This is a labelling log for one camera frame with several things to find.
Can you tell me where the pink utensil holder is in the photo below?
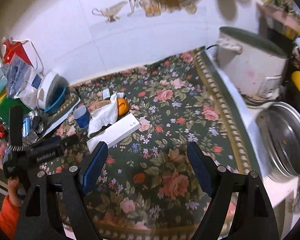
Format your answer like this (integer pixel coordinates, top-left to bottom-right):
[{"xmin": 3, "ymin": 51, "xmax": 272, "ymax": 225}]
[{"xmin": 256, "ymin": 3, "xmax": 300, "ymax": 33}]

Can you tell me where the blue white plastic bag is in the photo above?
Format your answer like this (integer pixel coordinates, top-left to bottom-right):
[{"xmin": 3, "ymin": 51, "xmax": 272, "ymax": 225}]
[{"xmin": 5, "ymin": 54, "xmax": 43, "ymax": 110}]

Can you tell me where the green box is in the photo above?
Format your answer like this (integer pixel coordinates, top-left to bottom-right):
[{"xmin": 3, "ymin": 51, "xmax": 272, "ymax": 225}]
[{"xmin": 0, "ymin": 96, "xmax": 31, "ymax": 125}]

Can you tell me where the orange sleeve forearm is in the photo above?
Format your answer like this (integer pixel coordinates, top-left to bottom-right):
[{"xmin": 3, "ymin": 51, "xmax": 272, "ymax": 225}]
[{"xmin": 0, "ymin": 195, "xmax": 21, "ymax": 239}]

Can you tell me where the white tissue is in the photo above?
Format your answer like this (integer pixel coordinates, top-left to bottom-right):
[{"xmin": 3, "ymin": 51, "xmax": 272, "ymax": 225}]
[{"xmin": 88, "ymin": 93, "xmax": 124, "ymax": 137}]

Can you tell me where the small blue cup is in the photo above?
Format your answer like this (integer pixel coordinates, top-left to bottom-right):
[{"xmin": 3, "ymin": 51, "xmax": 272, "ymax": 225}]
[{"xmin": 73, "ymin": 105, "xmax": 90, "ymax": 128}]

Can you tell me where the left hand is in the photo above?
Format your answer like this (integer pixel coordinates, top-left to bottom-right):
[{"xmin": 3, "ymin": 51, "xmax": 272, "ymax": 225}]
[{"xmin": 8, "ymin": 177, "xmax": 22, "ymax": 207}]

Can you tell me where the steel basin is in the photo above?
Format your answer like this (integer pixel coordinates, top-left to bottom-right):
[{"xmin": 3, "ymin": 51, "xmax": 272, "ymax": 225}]
[{"xmin": 256, "ymin": 102, "xmax": 300, "ymax": 183}]

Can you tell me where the orange fruit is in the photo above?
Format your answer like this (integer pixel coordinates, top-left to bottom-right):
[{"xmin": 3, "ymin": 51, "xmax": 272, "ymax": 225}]
[{"xmin": 117, "ymin": 98, "xmax": 129, "ymax": 117}]

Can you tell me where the white rice cooker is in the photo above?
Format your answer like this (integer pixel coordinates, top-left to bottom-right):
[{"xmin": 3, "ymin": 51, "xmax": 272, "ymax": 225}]
[{"xmin": 216, "ymin": 27, "xmax": 287, "ymax": 102}]

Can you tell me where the blue bowl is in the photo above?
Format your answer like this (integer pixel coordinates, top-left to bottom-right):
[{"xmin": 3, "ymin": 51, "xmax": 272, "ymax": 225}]
[{"xmin": 44, "ymin": 86, "xmax": 66, "ymax": 115}]

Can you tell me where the white plate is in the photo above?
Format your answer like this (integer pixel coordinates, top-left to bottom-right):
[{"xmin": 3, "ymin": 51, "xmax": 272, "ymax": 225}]
[{"xmin": 37, "ymin": 70, "xmax": 59, "ymax": 110}]

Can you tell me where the floral green table cloth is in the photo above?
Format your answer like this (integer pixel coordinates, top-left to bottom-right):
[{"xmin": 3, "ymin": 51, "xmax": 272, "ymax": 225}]
[{"xmin": 38, "ymin": 47, "xmax": 261, "ymax": 240}]

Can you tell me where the white flat box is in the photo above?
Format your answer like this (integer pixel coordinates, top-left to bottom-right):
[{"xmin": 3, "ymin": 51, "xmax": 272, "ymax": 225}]
[{"xmin": 87, "ymin": 113, "xmax": 141, "ymax": 153}]

